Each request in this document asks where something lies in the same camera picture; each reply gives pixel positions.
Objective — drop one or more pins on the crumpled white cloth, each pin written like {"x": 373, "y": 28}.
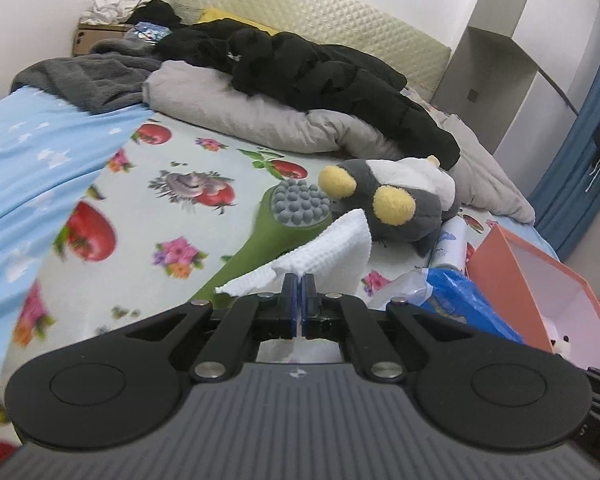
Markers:
{"x": 107, "y": 10}

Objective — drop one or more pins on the small black garment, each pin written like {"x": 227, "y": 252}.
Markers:
{"x": 155, "y": 12}

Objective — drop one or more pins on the brown nightstand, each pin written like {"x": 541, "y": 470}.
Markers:
{"x": 87, "y": 40}

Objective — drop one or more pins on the white waffle cloth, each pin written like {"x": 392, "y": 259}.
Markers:
{"x": 330, "y": 250}

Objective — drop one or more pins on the cream padded headboard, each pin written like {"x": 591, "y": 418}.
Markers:
{"x": 330, "y": 10}

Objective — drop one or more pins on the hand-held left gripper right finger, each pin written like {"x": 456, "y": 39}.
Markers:
{"x": 308, "y": 305}

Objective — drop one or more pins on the grey penguin plush toy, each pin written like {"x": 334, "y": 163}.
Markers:
{"x": 415, "y": 210}

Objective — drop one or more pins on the blue plastic bag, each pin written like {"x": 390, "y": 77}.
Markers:
{"x": 455, "y": 300}

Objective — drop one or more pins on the blue patterned packet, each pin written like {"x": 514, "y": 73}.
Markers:
{"x": 150, "y": 31}

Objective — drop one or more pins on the blue curtain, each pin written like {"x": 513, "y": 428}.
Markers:
{"x": 565, "y": 200}

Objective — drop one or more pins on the green massage hammer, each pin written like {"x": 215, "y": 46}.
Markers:
{"x": 260, "y": 240}

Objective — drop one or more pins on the orange cardboard box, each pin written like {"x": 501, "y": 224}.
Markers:
{"x": 495, "y": 260}

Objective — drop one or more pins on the dark grey blanket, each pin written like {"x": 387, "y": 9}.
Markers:
{"x": 80, "y": 75}

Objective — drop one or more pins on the grey quilt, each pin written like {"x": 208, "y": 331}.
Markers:
{"x": 190, "y": 90}

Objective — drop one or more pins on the white cylinder bottle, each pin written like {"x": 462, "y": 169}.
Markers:
{"x": 450, "y": 245}

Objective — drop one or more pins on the blue star bed sheet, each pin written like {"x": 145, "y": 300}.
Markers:
{"x": 30, "y": 150}

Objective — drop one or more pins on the black jacket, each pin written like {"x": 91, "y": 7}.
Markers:
{"x": 330, "y": 75}

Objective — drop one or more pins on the white cabinet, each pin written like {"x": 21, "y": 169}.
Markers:
{"x": 500, "y": 60}

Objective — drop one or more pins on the small panda plush toy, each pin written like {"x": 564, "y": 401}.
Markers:
{"x": 562, "y": 346}

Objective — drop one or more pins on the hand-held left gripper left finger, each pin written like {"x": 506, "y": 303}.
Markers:
{"x": 291, "y": 305}

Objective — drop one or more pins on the floral bed mat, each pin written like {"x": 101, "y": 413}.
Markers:
{"x": 145, "y": 220}

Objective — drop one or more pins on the yellow pillow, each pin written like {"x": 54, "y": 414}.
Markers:
{"x": 215, "y": 15}

